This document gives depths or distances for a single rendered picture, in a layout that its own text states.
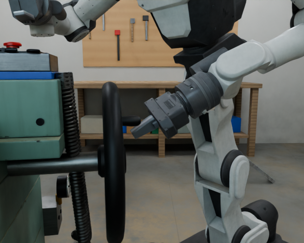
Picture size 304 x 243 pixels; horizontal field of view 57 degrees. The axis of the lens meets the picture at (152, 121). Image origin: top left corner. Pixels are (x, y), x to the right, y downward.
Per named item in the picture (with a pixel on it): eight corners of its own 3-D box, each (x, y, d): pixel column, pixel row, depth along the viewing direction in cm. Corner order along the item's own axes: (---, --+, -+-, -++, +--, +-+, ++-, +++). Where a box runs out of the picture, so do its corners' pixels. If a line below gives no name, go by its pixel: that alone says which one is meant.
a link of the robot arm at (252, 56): (222, 99, 67) (271, 74, 67) (226, 81, 59) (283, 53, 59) (208, 77, 69) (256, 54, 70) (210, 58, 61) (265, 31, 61)
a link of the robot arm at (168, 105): (174, 150, 62) (219, 122, 63) (159, 121, 56) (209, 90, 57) (153, 121, 72) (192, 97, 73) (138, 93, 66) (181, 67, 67)
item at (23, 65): (52, 79, 44) (49, 43, 43) (-25, 79, 42) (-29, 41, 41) (62, 77, 57) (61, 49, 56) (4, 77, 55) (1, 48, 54)
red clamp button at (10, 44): (19, 47, 50) (19, 41, 49) (1, 47, 49) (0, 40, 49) (23, 48, 53) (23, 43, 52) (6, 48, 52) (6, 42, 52)
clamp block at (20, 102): (61, 137, 44) (57, 79, 43) (-34, 141, 42) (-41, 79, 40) (70, 121, 59) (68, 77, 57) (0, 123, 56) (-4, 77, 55)
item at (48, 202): (59, 235, 76) (57, 207, 74) (10, 239, 73) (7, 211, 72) (63, 219, 84) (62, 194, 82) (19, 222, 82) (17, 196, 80)
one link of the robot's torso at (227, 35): (229, 66, 115) (219, 23, 107) (258, 65, 105) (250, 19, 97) (186, 100, 101) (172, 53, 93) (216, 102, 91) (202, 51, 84)
